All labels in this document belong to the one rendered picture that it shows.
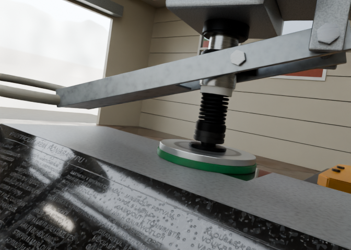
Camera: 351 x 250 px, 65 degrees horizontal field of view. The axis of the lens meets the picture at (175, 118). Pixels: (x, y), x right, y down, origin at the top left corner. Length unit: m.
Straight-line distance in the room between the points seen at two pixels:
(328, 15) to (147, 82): 0.37
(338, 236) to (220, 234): 0.13
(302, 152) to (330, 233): 6.33
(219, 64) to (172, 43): 8.42
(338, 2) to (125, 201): 0.45
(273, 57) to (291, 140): 6.23
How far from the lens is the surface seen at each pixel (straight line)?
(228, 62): 0.56
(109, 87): 0.70
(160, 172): 0.46
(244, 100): 7.22
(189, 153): 0.53
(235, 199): 0.40
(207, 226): 0.36
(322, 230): 0.37
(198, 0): 0.57
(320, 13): 0.53
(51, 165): 0.57
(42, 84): 1.25
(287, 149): 6.78
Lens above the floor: 0.94
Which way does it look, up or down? 3 degrees down
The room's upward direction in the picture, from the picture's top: 9 degrees clockwise
